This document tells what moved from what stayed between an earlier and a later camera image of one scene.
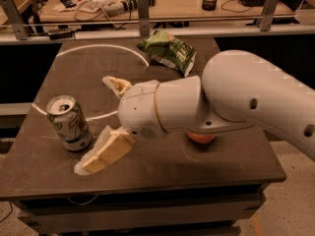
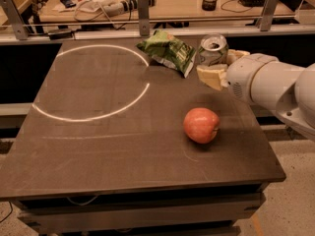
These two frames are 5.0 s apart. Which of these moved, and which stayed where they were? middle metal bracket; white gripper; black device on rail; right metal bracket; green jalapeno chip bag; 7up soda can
Moved: white gripper; 7up soda can
Stayed: right metal bracket; black device on rail; green jalapeno chip bag; middle metal bracket
